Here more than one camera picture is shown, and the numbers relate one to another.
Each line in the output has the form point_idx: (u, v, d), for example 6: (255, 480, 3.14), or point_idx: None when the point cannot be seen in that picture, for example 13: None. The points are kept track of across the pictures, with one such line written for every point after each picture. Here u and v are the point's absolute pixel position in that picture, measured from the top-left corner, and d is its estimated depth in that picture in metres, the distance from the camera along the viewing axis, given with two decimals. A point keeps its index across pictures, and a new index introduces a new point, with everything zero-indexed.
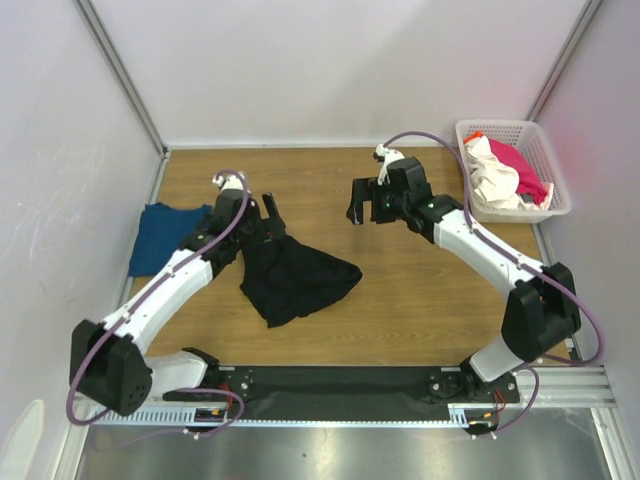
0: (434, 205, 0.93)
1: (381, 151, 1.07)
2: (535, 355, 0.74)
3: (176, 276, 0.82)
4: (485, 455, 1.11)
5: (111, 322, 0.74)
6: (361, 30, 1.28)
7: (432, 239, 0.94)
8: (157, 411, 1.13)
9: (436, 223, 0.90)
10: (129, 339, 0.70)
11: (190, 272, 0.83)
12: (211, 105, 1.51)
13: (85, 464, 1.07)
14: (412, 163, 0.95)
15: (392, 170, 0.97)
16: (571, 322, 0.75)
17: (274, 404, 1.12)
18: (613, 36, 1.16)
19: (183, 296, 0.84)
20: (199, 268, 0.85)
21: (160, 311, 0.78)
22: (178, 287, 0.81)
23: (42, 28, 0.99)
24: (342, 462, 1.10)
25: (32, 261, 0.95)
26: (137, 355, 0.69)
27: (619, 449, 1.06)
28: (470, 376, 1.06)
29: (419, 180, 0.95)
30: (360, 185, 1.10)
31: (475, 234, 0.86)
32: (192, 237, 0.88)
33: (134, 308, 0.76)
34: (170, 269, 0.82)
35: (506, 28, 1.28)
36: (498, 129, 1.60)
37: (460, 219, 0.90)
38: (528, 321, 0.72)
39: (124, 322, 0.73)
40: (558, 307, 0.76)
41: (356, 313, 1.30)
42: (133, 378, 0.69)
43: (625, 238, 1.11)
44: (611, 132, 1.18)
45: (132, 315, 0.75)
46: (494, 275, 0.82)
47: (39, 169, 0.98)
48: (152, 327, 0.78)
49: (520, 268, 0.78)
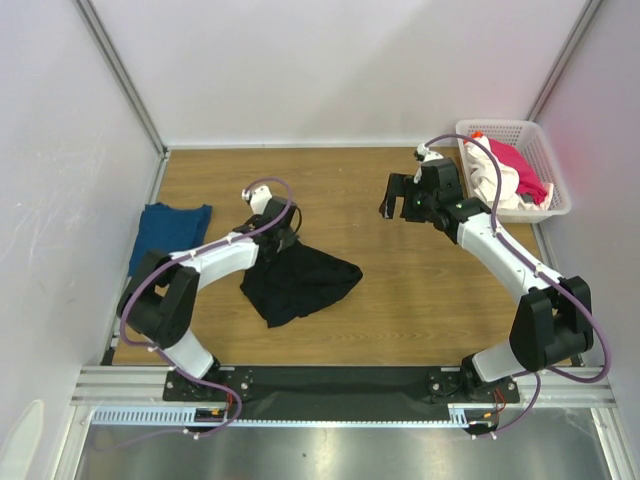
0: (463, 206, 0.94)
1: (421, 150, 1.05)
2: (538, 364, 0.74)
3: (232, 246, 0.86)
4: (485, 455, 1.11)
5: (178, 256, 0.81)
6: (361, 30, 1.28)
7: (456, 240, 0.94)
8: (157, 411, 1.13)
9: (460, 223, 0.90)
10: (192, 268, 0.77)
11: (244, 248, 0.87)
12: (211, 105, 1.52)
13: (85, 464, 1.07)
14: (446, 163, 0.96)
15: (426, 168, 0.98)
16: (582, 339, 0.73)
17: (273, 404, 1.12)
18: (614, 36, 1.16)
19: (231, 267, 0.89)
20: (248, 247, 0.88)
21: (214, 267, 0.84)
22: (231, 254, 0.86)
23: (42, 28, 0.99)
24: (342, 462, 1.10)
25: (31, 261, 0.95)
26: (192, 292, 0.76)
27: (619, 449, 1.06)
28: (470, 373, 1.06)
29: (450, 180, 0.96)
30: (396, 179, 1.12)
31: (498, 238, 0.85)
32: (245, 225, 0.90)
33: (200, 252, 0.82)
34: (229, 238, 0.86)
35: (507, 28, 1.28)
36: (498, 129, 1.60)
37: (485, 222, 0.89)
38: (535, 330, 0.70)
39: (190, 258, 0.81)
40: (571, 321, 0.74)
41: (355, 313, 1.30)
42: (182, 311, 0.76)
43: (626, 238, 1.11)
44: (612, 132, 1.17)
45: (197, 257, 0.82)
46: (510, 280, 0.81)
47: (39, 169, 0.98)
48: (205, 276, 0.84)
49: (537, 276, 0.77)
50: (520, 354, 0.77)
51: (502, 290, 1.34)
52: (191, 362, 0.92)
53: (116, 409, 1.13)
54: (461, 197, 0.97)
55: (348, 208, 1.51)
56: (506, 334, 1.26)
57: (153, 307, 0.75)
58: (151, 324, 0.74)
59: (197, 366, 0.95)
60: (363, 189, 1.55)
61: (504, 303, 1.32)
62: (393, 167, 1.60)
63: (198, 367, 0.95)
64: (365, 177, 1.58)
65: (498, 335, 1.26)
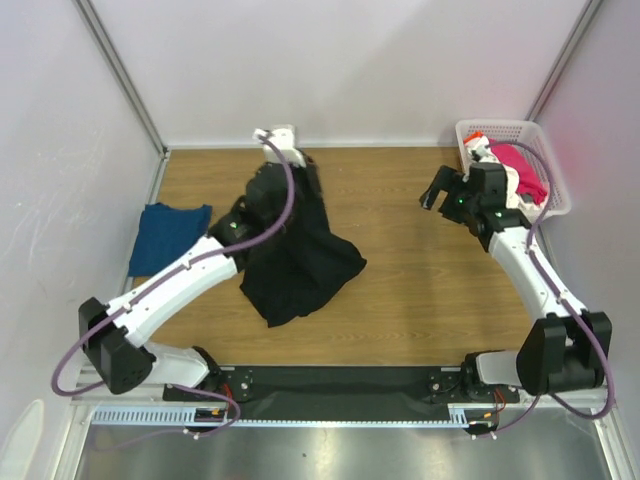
0: (503, 215, 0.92)
1: None
2: (538, 389, 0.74)
3: (192, 269, 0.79)
4: (485, 455, 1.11)
5: (115, 307, 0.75)
6: (361, 30, 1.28)
7: (486, 246, 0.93)
8: (157, 410, 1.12)
9: (495, 232, 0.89)
10: (123, 332, 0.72)
11: (207, 268, 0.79)
12: (211, 105, 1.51)
13: (85, 464, 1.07)
14: (497, 168, 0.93)
15: (475, 169, 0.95)
16: (591, 376, 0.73)
17: (274, 404, 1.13)
18: (614, 37, 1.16)
19: (199, 289, 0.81)
20: (218, 262, 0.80)
21: (163, 307, 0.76)
22: (191, 281, 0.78)
23: (42, 27, 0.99)
24: (342, 462, 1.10)
25: (31, 261, 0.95)
26: (129, 348, 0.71)
27: (619, 449, 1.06)
28: (469, 369, 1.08)
29: (497, 187, 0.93)
30: (445, 172, 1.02)
31: (530, 254, 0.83)
32: (225, 227, 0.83)
33: (137, 300, 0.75)
34: (187, 261, 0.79)
35: (507, 28, 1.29)
36: (498, 129, 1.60)
37: (521, 236, 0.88)
38: (543, 355, 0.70)
39: (124, 312, 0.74)
40: (584, 357, 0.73)
41: (356, 313, 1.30)
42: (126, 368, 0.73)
43: (626, 239, 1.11)
44: (613, 134, 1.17)
45: (133, 307, 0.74)
46: (530, 299, 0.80)
47: (39, 168, 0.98)
48: (156, 319, 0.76)
49: (559, 302, 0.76)
50: (522, 375, 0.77)
51: (501, 289, 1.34)
52: (183, 377, 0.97)
53: (116, 409, 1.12)
54: (502, 205, 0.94)
55: (348, 208, 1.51)
56: (506, 335, 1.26)
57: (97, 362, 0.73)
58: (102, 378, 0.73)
59: (188, 379, 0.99)
60: (363, 189, 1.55)
61: (504, 303, 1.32)
62: (393, 167, 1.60)
63: (191, 379, 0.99)
64: (365, 177, 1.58)
65: (498, 335, 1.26)
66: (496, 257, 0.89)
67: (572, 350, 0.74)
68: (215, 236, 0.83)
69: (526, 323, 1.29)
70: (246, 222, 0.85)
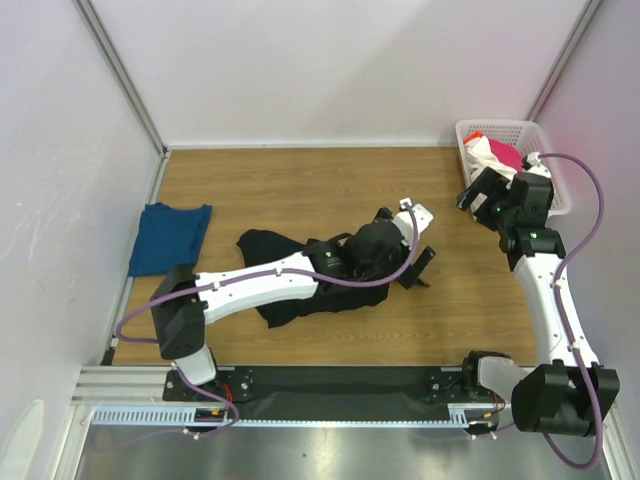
0: (538, 236, 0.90)
1: (531, 159, 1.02)
2: (526, 426, 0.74)
3: (281, 277, 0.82)
4: (484, 454, 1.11)
5: (203, 281, 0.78)
6: (361, 30, 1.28)
7: (513, 266, 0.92)
8: (157, 411, 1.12)
9: (525, 255, 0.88)
10: (203, 306, 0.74)
11: (292, 282, 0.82)
12: (210, 105, 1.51)
13: (86, 464, 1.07)
14: (540, 183, 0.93)
15: (520, 182, 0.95)
16: (582, 426, 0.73)
17: (273, 404, 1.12)
18: (614, 38, 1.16)
19: (275, 298, 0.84)
20: (301, 284, 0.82)
21: (242, 300, 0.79)
22: (276, 288, 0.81)
23: (42, 28, 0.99)
24: (342, 461, 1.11)
25: (31, 261, 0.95)
26: (199, 324, 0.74)
27: (619, 449, 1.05)
28: (470, 366, 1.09)
29: (537, 204, 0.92)
30: (489, 177, 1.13)
31: (553, 291, 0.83)
32: (320, 253, 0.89)
33: (225, 283, 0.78)
34: (280, 269, 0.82)
35: (508, 28, 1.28)
36: (498, 129, 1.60)
37: (551, 266, 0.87)
38: (540, 398, 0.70)
39: (211, 289, 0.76)
40: (580, 406, 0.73)
41: (356, 313, 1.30)
42: (189, 338, 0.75)
43: (625, 239, 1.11)
44: (612, 134, 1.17)
45: (220, 288, 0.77)
46: (541, 337, 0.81)
47: (40, 169, 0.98)
48: (231, 308, 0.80)
49: (570, 350, 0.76)
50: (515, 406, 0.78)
51: (501, 290, 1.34)
52: (190, 370, 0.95)
53: (116, 409, 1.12)
54: (539, 224, 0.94)
55: (348, 208, 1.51)
56: (507, 335, 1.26)
57: (166, 321, 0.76)
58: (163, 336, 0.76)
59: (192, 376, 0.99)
60: (363, 189, 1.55)
61: (503, 303, 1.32)
62: (393, 166, 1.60)
63: (194, 376, 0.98)
64: (365, 177, 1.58)
65: (499, 335, 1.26)
66: (519, 278, 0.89)
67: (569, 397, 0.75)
68: (310, 257, 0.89)
69: (525, 322, 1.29)
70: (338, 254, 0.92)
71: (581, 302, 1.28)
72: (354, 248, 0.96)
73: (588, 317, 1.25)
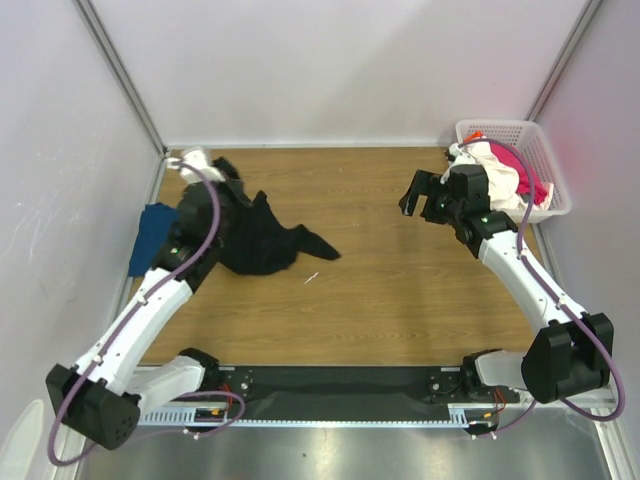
0: (488, 220, 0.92)
1: (454, 150, 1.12)
2: (547, 397, 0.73)
3: (150, 303, 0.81)
4: (486, 455, 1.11)
5: (85, 365, 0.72)
6: (361, 31, 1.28)
7: (477, 253, 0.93)
8: (157, 411, 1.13)
9: (484, 239, 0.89)
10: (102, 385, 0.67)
11: (163, 297, 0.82)
12: (210, 105, 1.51)
13: (85, 465, 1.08)
14: (477, 173, 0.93)
15: (454, 173, 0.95)
16: (599, 377, 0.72)
17: (274, 405, 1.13)
18: (614, 37, 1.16)
19: (165, 316, 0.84)
20: (175, 288, 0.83)
21: (135, 348, 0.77)
22: (153, 314, 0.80)
23: (42, 29, 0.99)
24: (342, 461, 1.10)
25: (31, 260, 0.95)
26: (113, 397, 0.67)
27: (619, 449, 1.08)
28: (469, 372, 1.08)
29: (479, 190, 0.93)
30: (422, 177, 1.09)
31: (522, 261, 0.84)
32: (166, 253, 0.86)
33: (104, 350, 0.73)
34: (142, 297, 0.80)
35: (508, 28, 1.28)
36: (498, 129, 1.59)
37: (510, 240, 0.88)
38: (550, 364, 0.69)
39: (96, 365, 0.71)
40: (588, 358, 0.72)
41: (355, 313, 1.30)
42: (117, 415, 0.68)
43: (625, 239, 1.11)
44: (613, 133, 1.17)
45: (104, 357, 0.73)
46: (529, 307, 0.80)
47: (40, 169, 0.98)
48: (131, 362, 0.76)
49: (559, 308, 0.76)
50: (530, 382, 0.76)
51: (502, 290, 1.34)
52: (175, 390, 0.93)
53: None
54: (486, 208, 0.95)
55: (348, 208, 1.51)
56: (507, 335, 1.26)
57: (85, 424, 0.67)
58: (94, 433, 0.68)
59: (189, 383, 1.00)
60: (363, 190, 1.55)
61: (503, 303, 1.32)
62: (393, 166, 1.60)
63: (190, 385, 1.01)
64: (365, 177, 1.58)
65: (499, 335, 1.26)
66: (489, 265, 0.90)
67: (575, 354, 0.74)
68: (159, 266, 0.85)
69: (525, 322, 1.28)
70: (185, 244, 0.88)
71: (583, 302, 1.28)
72: (186, 228, 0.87)
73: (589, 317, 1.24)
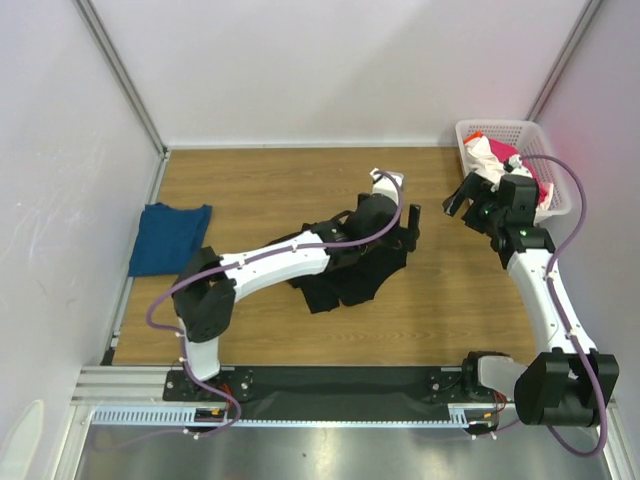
0: (527, 234, 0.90)
1: (513, 162, 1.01)
2: (531, 419, 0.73)
3: (296, 252, 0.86)
4: (486, 455, 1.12)
5: (229, 260, 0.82)
6: (361, 31, 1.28)
7: (506, 265, 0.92)
8: (157, 411, 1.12)
9: (517, 251, 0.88)
10: (231, 283, 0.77)
11: (308, 257, 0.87)
12: (210, 105, 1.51)
13: (86, 464, 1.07)
14: (529, 184, 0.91)
15: (505, 181, 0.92)
16: (587, 416, 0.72)
17: (274, 405, 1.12)
18: (614, 37, 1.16)
19: (294, 272, 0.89)
20: (317, 257, 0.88)
21: (265, 275, 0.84)
22: (293, 262, 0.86)
23: (42, 29, 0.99)
24: (342, 461, 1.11)
25: (31, 260, 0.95)
26: (228, 302, 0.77)
27: (619, 449, 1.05)
28: (470, 366, 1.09)
29: (526, 203, 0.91)
30: (473, 180, 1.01)
31: (546, 283, 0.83)
32: (326, 230, 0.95)
33: (249, 261, 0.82)
34: (295, 245, 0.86)
35: (508, 28, 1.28)
36: (498, 129, 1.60)
37: (542, 259, 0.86)
38: (541, 388, 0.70)
39: (237, 267, 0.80)
40: (584, 395, 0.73)
41: (356, 313, 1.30)
42: (218, 316, 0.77)
43: (625, 239, 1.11)
44: (612, 134, 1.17)
45: (245, 265, 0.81)
46: (540, 329, 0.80)
47: (40, 169, 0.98)
48: (254, 284, 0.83)
49: (568, 338, 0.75)
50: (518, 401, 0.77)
51: (502, 290, 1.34)
52: (198, 365, 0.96)
53: (116, 409, 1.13)
54: (528, 222, 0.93)
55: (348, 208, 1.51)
56: (507, 335, 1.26)
57: (192, 303, 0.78)
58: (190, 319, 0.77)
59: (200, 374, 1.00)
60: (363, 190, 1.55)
61: (503, 303, 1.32)
62: (393, 166, 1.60)
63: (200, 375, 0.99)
64: (365, 176, 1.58)
65: (499, 335, 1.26)
66: (514, 277, 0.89)
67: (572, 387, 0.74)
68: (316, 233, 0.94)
69: (525, 322, 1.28)
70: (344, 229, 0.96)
71: (582, 302, 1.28)
72: (356, 222, 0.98)
73: (589, 316, 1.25)
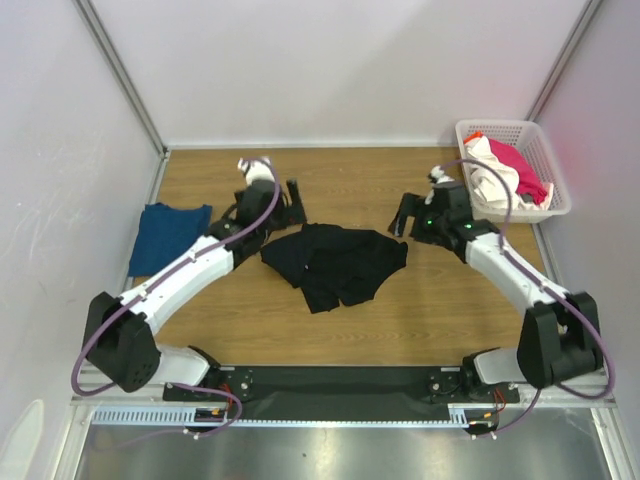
0: (472, 226, 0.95)
1: (436, 174, 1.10)
2: (545, 382, 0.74)
3: (197, 262, 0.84)
4: (486, 455, 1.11)
5: (128, 297, 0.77)
6: (361, 31, 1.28)
7: (465, 259, 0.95)
8: (157, 411, 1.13)
9: (468, 242, 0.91)
10: (142, 316, 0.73)
11: (211, 261, 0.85)
12: (210, 105, 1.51)
13: (85, 464, 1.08)
14: (458, 185, 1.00)
15: (439, 188, 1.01)
16: (591, 358, 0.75)
17: (274, 405, 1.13)
18: (614, 36, 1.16)
19: (203, 281, 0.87)
20: (219, 257, 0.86)
21: (174, 295, 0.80)
22: (198, 272, 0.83)
23: (42, 29, 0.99)
24: (342, 461, 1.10)
25: (31, 260, 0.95)
26: (147, 335, 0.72)
27: (620, 449, 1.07)
28: (470, 372, 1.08)
29: (461, 201, 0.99)
30: (409, 199, 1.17)
31: (504, 255, 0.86)
32: (220, 227, 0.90)
33: (150, 289, 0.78)
34: (193, 254, 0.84)
35: (508, 28, 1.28)
36: (498, 129, 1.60)
37: (493, 240, 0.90)
38: (542, 345, 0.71)
39: (141, 300, 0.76)
40: (579, 339, 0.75)
41: (355, 313, 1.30)
42: (140, 356, 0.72)
43: (625, 239, 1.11)
44: (612, 132, 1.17)
45: (149, 295, 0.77)
46: (516, 296, 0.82)
47: (40, 169, 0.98)
48: (166, 308, 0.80)
49: (543, 290, 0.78)
50: (527, 373, 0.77)
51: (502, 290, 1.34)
52: (185, 374, 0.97)
53: (116, 409, 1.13)
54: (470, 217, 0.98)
55: (348, 208, 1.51)
56: (506, 335, 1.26)
57: (110, 355, 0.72)
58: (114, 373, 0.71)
59: (191, 377, 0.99)
60: (363, 190, 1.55)
61: (503, 303, 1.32)
62: (394, 166, 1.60)
63: (191, 378, 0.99)
64: (365, 177, 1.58)
65: (499, 335, 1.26)
66: (478, 267, 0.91)
67: (567, 338, 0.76)
68: (211, 235, 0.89)
69: None
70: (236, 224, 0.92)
71: None
72: (246, 210, 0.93)
73: None
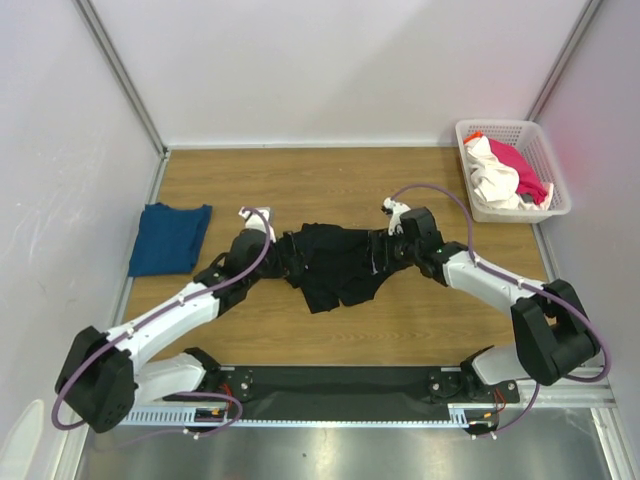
0: (443, 250, 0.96)
1: (388, 204, 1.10)
2: (551, 376, 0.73)
3: (186, 305, 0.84)
4: (485, 455, 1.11)
5: (115, 334, 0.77)
6: (361, 30, 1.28)
7: (445, 282, 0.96)
8: (157, 410, 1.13)
9: (444, 265, 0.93)
10: (126, 354, 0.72)
11: (198, 306, 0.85)
12: (210, 105, 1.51)
13: (85, 464, 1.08)
14: (423, 212, 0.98)
15: (403, 219, 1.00)
16: (589, 343, 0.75)
17: (274, 404, 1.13)
18: (613, 36, 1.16)
19: (188, 325, 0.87)
20: (206, 303, 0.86)
21: (159, 337, 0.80)
22: (184, 316, 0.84)
23: (41, 30, 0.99)
24: (342, 461, 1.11)
25: (31, 260, 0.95)
26: (129, 374, 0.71)
27: (619, 449, 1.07)
28: (471, 376, 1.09)
29: (430, 228, 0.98)
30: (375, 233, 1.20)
31: (479, 267, 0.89)
32: (209, 274, 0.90)
33: (138, 327, 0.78)
34: (181, 298, 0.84)
35: (508, 28, 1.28)
36: (498, 129, 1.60)
37: (465, 257, 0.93)
38: (533, 336, 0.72)
39: (127, 337, 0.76)
40: (570, 326, 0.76)
41: (356, 313, 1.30)
42: (117, 395, 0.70)
43: (625, 239, 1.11)
44: (612, 131, 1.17)
45: (135, 333, 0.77)
46: (500, 301, 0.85)
47: (40, 169, 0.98)
48: (151, 349, 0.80)
49: (522, 287, 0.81)
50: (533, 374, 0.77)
51: None
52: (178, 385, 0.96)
53: None
54: (439, 242, 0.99)
55: (348, 208, 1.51)
56: (506, 335, 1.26)
57: (84, 395, 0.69)
58: (86, 411, 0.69)
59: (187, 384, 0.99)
60: (363, 190, 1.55)
61: None
62: (394, 166, 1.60)
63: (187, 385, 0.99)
64: (365, 177, 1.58)
65: (498, 335, 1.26)
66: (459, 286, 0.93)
67: (560, 329, 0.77)
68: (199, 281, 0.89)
69: None
70: (224, 271, 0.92)
71: (582, 301, 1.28)
72: (233, 261, 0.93)
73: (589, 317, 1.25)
